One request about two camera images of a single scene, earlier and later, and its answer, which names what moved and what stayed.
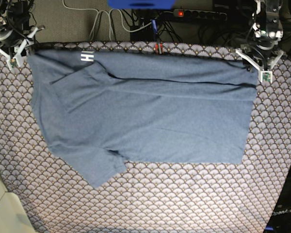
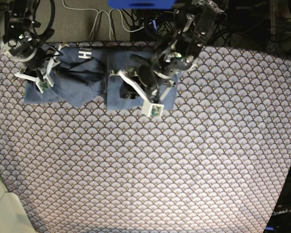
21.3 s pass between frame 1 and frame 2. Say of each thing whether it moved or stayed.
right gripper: moved
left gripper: moved
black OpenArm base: stayed
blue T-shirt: moved
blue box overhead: stayed
